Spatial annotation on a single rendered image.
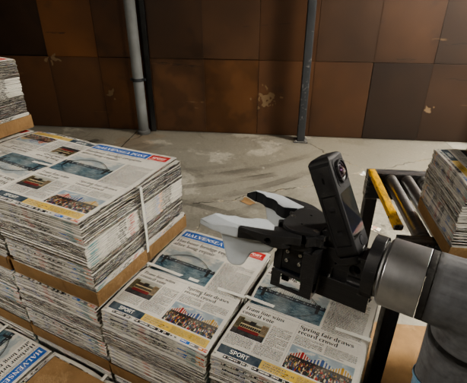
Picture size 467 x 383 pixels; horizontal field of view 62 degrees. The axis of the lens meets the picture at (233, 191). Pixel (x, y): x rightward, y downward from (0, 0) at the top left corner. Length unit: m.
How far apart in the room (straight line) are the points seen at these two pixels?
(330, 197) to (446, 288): 0.14
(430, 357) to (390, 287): 0.10
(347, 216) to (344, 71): 3.89
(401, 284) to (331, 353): 0.47
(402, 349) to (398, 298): 1.66
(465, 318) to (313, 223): 0.17
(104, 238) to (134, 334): 0.23
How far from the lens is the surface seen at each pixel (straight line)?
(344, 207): 0.43
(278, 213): 0.51
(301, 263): 0.47
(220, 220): 0.46
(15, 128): 1.45
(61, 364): 1.22
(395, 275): 0.42
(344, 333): 0.92
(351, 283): 0.46
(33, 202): 0.96
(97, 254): 0.91
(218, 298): 0.96
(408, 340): 2.14
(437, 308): 0.43
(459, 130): 4.78
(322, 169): 0.42
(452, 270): 0.43
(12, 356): 1.29
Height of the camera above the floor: 1.49
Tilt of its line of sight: 28 degrees down
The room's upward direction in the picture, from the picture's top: straight up
